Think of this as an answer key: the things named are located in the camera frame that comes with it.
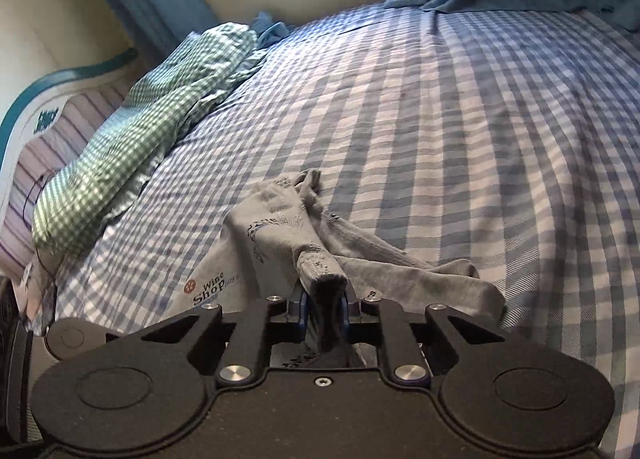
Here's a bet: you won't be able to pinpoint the white headboard with teal edge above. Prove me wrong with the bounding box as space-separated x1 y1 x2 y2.
0 46 140 220

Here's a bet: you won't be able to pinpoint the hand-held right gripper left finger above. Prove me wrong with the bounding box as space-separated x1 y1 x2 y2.
102 284 307 387

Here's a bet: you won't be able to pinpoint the blue checked bed sheet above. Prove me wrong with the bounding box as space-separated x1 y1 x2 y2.
47 2 640 459

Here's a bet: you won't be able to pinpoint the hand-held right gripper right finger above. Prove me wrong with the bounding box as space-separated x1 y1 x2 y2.
340 289 507 386

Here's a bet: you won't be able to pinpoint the black object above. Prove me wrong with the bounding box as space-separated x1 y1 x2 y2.
0 276 33 445

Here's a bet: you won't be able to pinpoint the purple striped pillow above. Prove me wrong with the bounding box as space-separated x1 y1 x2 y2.
0 84 133 335

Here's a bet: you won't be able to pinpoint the green checked blanket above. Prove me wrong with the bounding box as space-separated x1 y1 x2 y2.
31 22 258 260

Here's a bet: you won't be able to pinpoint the grey printed pants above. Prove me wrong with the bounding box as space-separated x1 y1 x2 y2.
175 168 506 370

